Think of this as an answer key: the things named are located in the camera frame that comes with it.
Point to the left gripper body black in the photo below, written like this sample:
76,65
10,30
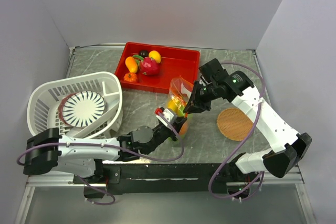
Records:
159,135

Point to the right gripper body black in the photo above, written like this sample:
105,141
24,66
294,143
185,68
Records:
209,90

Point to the orange tangerine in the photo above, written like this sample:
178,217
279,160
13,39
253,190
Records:
183,129

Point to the yellow orange fruit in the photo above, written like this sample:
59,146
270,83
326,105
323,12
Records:
173,105

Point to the clear zip bag orange zipper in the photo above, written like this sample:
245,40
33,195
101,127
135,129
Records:
179,93

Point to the yellow banana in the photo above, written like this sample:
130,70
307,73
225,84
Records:
179,97

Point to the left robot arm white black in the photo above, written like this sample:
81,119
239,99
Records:
49,150

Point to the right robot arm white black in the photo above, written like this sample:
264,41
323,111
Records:
287,146

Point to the round woven bamboo coaster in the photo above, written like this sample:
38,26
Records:
234,124

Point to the red plastic tray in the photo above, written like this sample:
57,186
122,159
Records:
176,62

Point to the pink dragon fruit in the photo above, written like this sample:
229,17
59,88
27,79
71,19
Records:
149,67

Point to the small orange pumpkin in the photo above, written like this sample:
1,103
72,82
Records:
130,77

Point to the yellow lemon back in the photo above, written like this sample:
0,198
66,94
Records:
155,55

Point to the white blue striped plate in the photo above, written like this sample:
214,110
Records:
83,108

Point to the dark purple mangosteen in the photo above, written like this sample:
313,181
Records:
143,53

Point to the green watermelon wedge back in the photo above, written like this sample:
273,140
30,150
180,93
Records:
137,58

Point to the yellow orange mango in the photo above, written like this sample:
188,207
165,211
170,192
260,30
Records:
131,65

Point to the dark red plate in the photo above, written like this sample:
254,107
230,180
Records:
60,108

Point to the white plastic basket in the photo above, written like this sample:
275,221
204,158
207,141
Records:
42,110

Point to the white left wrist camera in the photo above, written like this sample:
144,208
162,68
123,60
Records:
166,116

